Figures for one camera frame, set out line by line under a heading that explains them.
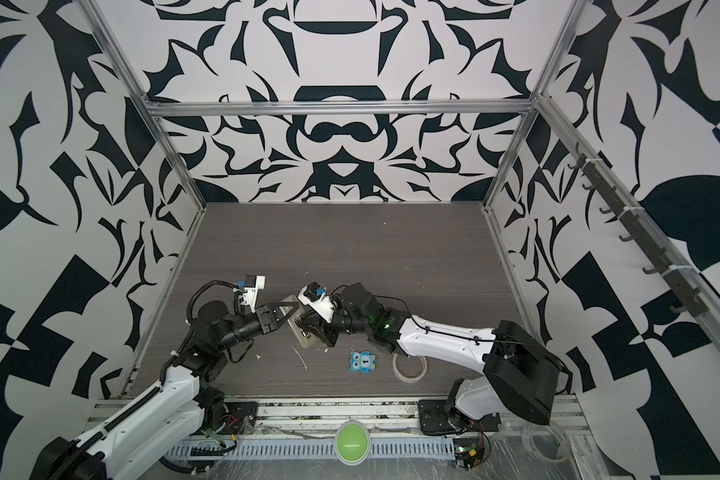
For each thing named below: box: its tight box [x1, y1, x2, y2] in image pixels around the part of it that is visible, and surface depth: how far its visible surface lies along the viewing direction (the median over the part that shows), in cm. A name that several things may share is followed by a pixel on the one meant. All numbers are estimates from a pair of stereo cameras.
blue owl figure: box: [349, 351, 376, 373], surface depth 83 cm
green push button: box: [334, 420, 371, 466], surface depth 70 cm
